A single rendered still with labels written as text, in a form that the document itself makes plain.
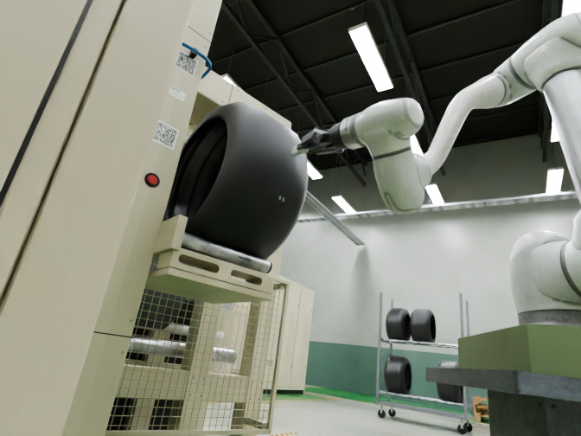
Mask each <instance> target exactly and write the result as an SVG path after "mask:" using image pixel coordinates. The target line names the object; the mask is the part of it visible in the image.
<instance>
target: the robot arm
mask: <svg viewBox="0 0 581 436"><path fill-rule="evenodd" d="M537 89H538V90H539V91H541V92H542V93H544V94H545V96H546V102H547V104H548V107H549V110H550V113H551V115H552V120H553V123H554V125H555V128H556V131H557V134H558V137H559V142H560V144H561V147H562V150H563V152H564V155H565V160H566V162H567V166H568V169H569V171H570V174H571V179H572V181H573V184H574V187H575V190H576V192H577V195H578V200H579V203H580V206H581V11H578V12H572V13H570V14H568V15H565V16H562V17H560V18H559V19H557V20H555V21H553V22H551V23H549V24H548V25H547V26H545V27H544V28H543V29H542V30H540V31H539V32H538V33H537V34H535V35H534V36H533V37H531V38H530V39H529V40H528V41H526V42H525V43H524V44H523V45H522V46H521V47H520V48H519V49H518V50H517V51H516V52H515V53H514V54H513V55H511V56H510V57H509V58H508V59H507V60H506V61H504V62H503V63H502V64H501V65H500V66H499V67H498V68H497V69H496V70H495V71H494V72H493V73H492V74H489V75H487V76H485V77H483V78H481V79H479V80H478V81H477V82H475V83H473V84H472V85H470V86H468V87H466V88H464V89H463V90H462V91H461V92H459V93H458V94H457V95H456V96H455V97H454V99H453V100H452V101H451V102H450V104H449V106H448V107H447V109H446V112H445V114H444V116H443V118H442V121H441V123H440V125H439V127H438V129H437V132H436V134H435V136H434V139H433V140H432V142H431V146H430V148H429V150H428V151H427V152H426V154H425V155H424V156H422V155H421V154H418V153H415V152H413V151H412V136H414V135H415V134H416V133H417V132H418V131H419V129H420V128H421V126H422V125H423V123H424V114H423V111H422V109H421V107H420V105H419V103H418V102H417V101H416V100H415V99H412V98H399V99H390V100H385V101H382V102H380V103H377V104H374V105H372V106H370V107H368V108H367V109H365V110H364V111H363V112H359V113H356V114H355V115H353V116H350V117H347V118H345V119H344V120H343V121H342V122H341V123H338V124H335V125H333V126H332V127H331V128H330V129H325V130H323V131H321V130H318V127H317V126H315V128H314V130H313V131H311V132H309V133H308V134H306V135H305V136H304V137H302V140H301V144H298V145H295V146H293V147H292V151H291V155H293V156H297V155H301V154H304V153H309V155H312V152H315V155H322V154H329V153H343V151H344V150H345V149H348V148H349V149H351V150H354V149H358V148H361V147H367V148H368V149H369V151H370V154H371V156H372V159H373V170H374V174H375V178H376V182H377V185H378V188H379V191H380V194H381V197H382V199H383V201H384V203H385V204H386V206H387V207H388V208H389V209H390V210H391V211H393V212H394V214H397V215H402V214H410V213H414V212H417V211H418V210H419V209H420V208H421V207H422V204H423V201H424V198H425V190H426V187H427V186H428V184H429V183H430V181H431V176H432V175H433V174H434V173H435V172H437V171H438V169H439V168H440V167H441V166H442V164H443V163H444V161H445V159H446V158H447V156H448V154H449V152H450V149H451V147H452V145H453V144H454V142H455V140H456V138H457V135H458V133H459V132H460V130H461V128H462V126H463V123H464V120H465V119H466V118H467V116H468V114H469V112H470V111H471V110H472V109H479V108H482V109H489V108H494V107H501V106H505V105H508V104H510V103H513V102H515V101H516V100H518V99H521V98H522V97H524V96H526V95H528V94H530V93H532V92H534V91H535V90H537ZM509 275H510V282H511V288H512V293H513V297H514V303H515V306H516V310H517V314H518V322H519V325H520V324H551V325H566V326H581V209H580V210H579V211H578V213H577V215H576V216H575V218H574V220H573V231H572V238H571V240H569V239H568V238H567V237H565V236H563V235H562V234H559V233H555V232H549V231H538V232H532V233H530V234H525V235H523V236H521V237H520V238H519V239H518V240H517V241H516V242H515V243H514V246H513V248H512V251H511V254H510V259H509Z"/></svg>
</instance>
